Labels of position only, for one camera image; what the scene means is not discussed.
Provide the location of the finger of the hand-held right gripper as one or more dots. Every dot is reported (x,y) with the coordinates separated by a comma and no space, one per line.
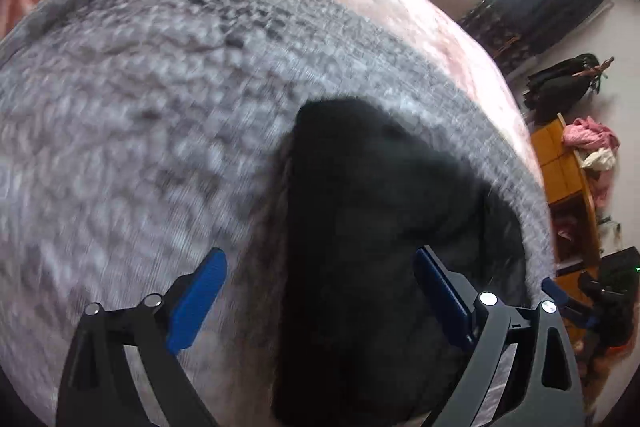
(552,289)

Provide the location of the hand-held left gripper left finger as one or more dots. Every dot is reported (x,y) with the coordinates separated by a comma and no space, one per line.
(200,297)

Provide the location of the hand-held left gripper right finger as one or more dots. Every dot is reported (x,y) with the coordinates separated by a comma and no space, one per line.
(440,297)

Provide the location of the black pants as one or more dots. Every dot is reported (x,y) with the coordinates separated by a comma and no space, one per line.
(360,232)

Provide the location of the orange wooden cabinet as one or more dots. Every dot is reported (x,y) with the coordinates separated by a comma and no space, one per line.
(560,167)

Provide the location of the white crumpled cloth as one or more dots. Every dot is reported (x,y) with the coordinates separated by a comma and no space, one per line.
(599,159)

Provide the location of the pink clothes pile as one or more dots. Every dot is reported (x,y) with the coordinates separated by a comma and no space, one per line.
(590,134)

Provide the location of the dark hanging coat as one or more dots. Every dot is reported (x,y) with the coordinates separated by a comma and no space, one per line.
(555,89)

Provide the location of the wooden coat rack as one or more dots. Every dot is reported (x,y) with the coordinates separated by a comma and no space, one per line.
(597,68)

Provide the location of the dark patterned curtain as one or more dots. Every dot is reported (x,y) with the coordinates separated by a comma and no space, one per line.
(545,2)

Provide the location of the plush bed sheet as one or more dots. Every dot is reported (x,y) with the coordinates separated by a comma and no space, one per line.
(400,7)

